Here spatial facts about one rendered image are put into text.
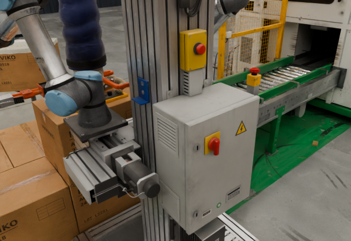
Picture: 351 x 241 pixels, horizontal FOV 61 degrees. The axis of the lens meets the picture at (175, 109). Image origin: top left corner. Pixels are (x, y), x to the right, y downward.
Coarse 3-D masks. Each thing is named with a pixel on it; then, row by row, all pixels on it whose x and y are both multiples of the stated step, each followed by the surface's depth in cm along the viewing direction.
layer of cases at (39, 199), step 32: (32, 128) 233; (0, 160) 195; (32, 160) 195; (0, 192) 167; (32, 192) 167; (64, 192) 171; (0, 224) 153; (32, 224) 164; (64, 224) 178; (96, 224) 194
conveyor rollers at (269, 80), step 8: (272, 72) 337; (280, 72) 337; (288, 72) 339; (296, 72) 341; (304, 72) 335; (264, 80) 315; (272, 80) 316; (280, 80) 318; (288, 80) 313; (240, 88) 296; (264, 88) 295
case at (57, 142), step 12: (36, 108) 176; (48, 108) 171; (120, 108) 176; (36, 120) 186; (48, 120) 163; (60, 120) 157; (48, 132) 172; (60, 132) 156; (48, 144) 181; (60, 144) 160; (72, 144) 163; (48, 156) 191; (60, 156) 167; (60, 168) 176; (72, 180) 170
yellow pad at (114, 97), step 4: (108, 92) 179; (112, 92) 185; (124, 92) 186; (108, 96) 179; (112, 96) 179; (116, 96) 180; (120, 96) 181; (124, 96) 182; (108, 100) 176; (112, 100) 178; (76, 112) 165
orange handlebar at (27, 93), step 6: (108, 72) 184; (102, 78) 174; (108, 84) 169; (114, 84) 165; (126, 84) 165; (24, 90) 158; (30, 90) 158; (36, 90) 162; (18, 96) 153; (24, 96) 155; (30, 96) 157
